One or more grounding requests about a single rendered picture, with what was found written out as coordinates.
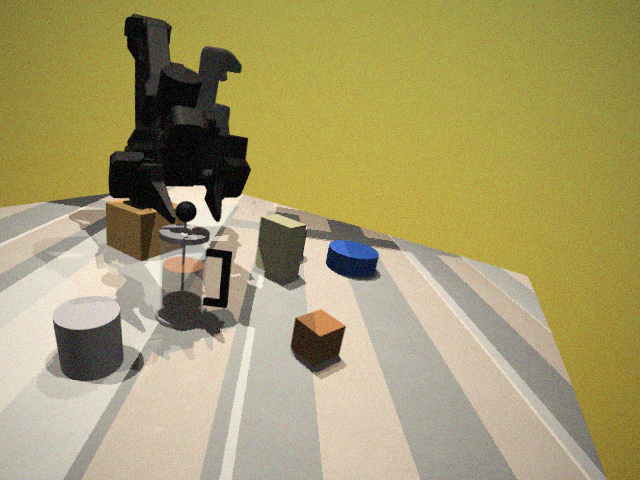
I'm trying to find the glass french press with black handle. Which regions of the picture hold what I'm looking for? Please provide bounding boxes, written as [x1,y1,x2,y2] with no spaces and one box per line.
[156,201,232,329]

